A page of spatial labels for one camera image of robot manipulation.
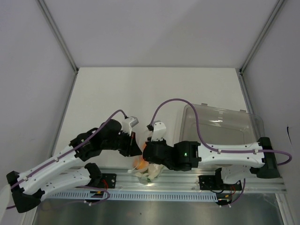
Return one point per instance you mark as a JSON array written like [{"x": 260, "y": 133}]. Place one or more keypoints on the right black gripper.
[{"x": 157, "y": 142}]

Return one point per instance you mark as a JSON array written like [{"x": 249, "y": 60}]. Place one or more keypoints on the left aluminium frame post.
[{"x": 56, "y": 33}]

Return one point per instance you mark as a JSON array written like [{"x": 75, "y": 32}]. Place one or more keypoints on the right aluminium frame post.
[{"x": 263, "y": 34}]

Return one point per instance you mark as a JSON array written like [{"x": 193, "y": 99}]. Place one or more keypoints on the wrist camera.
[
  {"x": 157, "y": 131},
  {"x": 128, "y": 124}
]

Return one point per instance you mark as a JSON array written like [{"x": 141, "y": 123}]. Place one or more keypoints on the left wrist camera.
[{"x": 128, "y": 124}]

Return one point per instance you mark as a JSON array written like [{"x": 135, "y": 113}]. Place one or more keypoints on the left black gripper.
[{"x": 131, "y": 146}]

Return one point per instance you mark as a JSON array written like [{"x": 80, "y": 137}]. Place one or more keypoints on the clear plastic food container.
[{"x": 220, "y": 126}]

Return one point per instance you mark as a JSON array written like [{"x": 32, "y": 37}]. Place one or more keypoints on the clear zip top bag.
[{"x": 145, "y": 172}]

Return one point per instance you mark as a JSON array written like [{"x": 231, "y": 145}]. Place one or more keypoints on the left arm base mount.
[{"x": 107, "y": 181}]

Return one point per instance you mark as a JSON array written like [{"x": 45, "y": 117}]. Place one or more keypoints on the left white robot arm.
[{"x": 70, "y": 167}]

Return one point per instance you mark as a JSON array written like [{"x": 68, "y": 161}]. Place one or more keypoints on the orange fruit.
[{"x": 140, "y": 164}]

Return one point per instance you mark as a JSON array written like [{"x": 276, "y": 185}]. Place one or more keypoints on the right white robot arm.
[{"x": 258, "y": 157}]

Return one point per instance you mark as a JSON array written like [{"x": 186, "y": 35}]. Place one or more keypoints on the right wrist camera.
[{"x": 157, "y": 131}]

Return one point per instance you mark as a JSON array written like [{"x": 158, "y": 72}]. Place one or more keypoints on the aluminium frame post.
[
  {"x": 56, "y": 33},
  {"x": 263, "y": 34}
]

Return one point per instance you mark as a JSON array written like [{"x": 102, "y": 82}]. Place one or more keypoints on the white slotted cable duct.
[{"x": 80, "y": 194}]

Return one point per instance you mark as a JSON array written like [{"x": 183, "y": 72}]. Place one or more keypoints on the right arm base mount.
[{"x": 212, "y": 183}]

